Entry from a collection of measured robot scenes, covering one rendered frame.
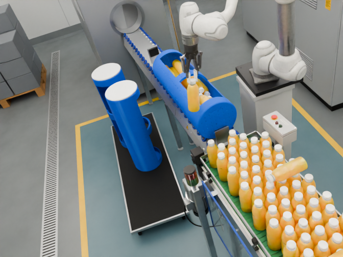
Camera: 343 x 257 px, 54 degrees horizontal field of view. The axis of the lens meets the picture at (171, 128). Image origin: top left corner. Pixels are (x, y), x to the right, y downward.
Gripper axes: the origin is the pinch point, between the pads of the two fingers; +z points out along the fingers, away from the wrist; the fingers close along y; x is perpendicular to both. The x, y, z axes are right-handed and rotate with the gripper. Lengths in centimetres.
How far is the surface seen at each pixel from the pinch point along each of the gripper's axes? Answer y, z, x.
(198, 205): 23, 53, 44
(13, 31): 94, 67, -371
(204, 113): -5.7, 25.9, 3.1
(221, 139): -15, 47, 8
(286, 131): -40, 30, 38
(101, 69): 25, 46, -136
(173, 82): -7, 26, -43
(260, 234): 2, 58, 73
